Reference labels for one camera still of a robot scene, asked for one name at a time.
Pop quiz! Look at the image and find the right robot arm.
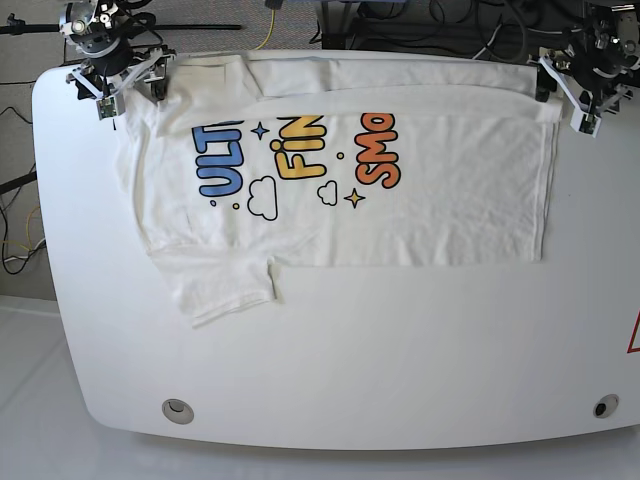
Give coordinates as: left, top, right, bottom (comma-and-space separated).
59, 1, 175, 101

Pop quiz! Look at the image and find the right table cable grommet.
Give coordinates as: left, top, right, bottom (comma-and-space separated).
593, 394, 620, 419

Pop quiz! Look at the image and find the black equipment base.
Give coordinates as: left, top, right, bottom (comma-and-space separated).
319, 0, 640, 81

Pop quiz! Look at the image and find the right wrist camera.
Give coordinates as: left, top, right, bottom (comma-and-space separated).
96, 95, 125, 120

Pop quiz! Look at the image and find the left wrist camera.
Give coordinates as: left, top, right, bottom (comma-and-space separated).
570, 111, 602, 138

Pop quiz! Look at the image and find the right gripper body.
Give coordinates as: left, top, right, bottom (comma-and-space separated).
65, 45, 176, 102

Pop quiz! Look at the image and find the table cable grommet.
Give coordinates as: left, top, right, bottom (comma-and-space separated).
593, 394, 620, 419
161, 399, 195, 425

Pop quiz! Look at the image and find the white printed T-shirt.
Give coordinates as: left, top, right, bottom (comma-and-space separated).
115, 55, 562, 326

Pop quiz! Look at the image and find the black floor cables left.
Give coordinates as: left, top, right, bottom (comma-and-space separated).
0, 104, 49, 275

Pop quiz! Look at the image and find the yellow cable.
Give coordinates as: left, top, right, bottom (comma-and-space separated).
256, 0, 277, 52

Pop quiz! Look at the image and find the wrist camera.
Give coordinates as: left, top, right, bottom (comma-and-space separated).
96, 95, 125, 120
570, 111, 602, 138

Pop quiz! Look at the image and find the left table cable grommet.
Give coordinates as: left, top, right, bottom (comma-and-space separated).
161, 399, 195, 425

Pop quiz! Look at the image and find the white cable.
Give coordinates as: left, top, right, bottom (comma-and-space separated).
472, 24, 504, 60

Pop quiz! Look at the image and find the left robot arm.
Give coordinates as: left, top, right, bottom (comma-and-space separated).
536, 1, 639, 134

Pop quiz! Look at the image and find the black tripod stand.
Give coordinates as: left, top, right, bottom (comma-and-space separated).
0, 12, 244, 66

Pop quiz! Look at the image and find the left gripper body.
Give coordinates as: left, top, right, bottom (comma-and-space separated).
528, 49, 639, 118

